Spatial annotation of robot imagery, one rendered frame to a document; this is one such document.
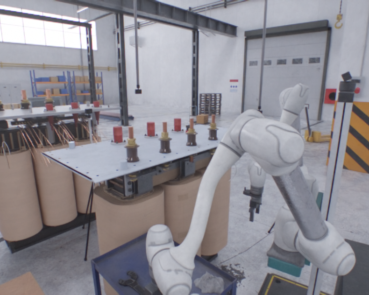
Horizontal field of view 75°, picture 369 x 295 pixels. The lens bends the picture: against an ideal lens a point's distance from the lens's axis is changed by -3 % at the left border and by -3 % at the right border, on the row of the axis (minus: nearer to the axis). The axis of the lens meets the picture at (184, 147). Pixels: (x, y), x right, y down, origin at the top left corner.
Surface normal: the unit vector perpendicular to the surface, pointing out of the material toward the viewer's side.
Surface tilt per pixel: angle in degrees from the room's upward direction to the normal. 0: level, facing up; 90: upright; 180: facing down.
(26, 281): 0
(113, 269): 0
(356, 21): 90
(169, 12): 90
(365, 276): 0
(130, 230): 90
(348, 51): 90
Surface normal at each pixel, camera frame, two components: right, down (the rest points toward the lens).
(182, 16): 0.73, 0.17
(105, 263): 0.00, -0.97
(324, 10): -0.68, 0.18
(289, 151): 0.29, 0.15
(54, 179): 0.55, 0.21
